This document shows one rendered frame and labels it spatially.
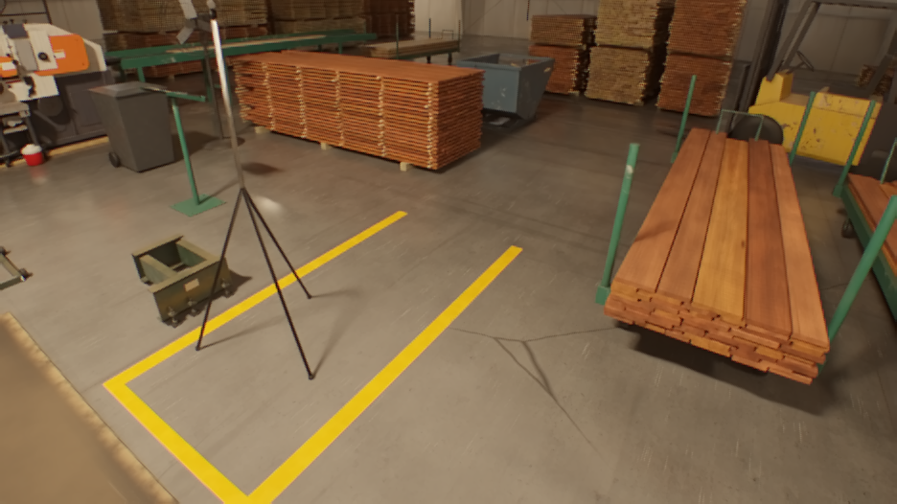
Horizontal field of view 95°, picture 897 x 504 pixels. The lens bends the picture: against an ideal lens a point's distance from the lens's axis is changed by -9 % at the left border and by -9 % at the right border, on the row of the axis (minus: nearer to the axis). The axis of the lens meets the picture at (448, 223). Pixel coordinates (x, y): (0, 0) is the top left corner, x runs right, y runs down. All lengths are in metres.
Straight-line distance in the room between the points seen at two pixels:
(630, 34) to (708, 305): 7.89
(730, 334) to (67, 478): 3.10
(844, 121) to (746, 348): 5.17
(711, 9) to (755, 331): 7.78
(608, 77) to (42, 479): 9.68
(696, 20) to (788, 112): 3.01
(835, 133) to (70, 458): 7.84
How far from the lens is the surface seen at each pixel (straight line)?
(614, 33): 9.98
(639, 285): 2.41
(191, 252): 3.69
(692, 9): 9.62
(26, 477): 2.88
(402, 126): 5.36
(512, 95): 7.00
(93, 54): 8.36
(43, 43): 7.95
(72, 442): 2.91
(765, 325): 2.44
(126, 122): 6.13
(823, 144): 7.39
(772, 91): 7.48
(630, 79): 9.85
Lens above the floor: 1.91
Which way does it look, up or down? 27 degrees down
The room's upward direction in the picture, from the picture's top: 1 degrees clockwise
